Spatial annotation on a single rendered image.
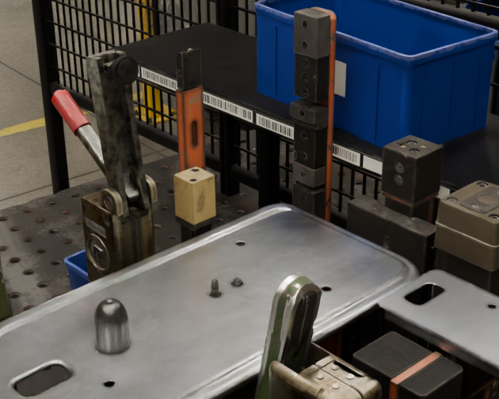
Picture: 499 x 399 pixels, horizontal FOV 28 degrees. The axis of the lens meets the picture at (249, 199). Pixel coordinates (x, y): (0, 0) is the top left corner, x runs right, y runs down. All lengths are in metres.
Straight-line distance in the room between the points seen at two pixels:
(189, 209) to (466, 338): 0.34
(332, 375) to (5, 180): 2.91
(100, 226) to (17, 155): 2.77
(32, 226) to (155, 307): 0.84
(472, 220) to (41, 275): 0.83
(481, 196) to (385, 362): 0.24
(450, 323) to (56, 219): 1.00
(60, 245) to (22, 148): 2.18
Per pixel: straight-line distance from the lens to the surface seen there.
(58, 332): 0.97
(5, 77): 4.69
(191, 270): 1.05
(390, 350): 0.97
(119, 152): 1.06
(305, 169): 1.29
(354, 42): 1.25
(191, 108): 1.11
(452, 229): 1.08
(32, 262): 1.70
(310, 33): 1.22
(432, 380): 0.94
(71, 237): 1.76
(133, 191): 1.07
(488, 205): 1.07
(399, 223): 1.15
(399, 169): 1.15
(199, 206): 1.11
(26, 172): 3.71
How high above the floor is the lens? 1.54
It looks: 27 degrees down
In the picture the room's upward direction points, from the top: 1 degrees counter-clockwise
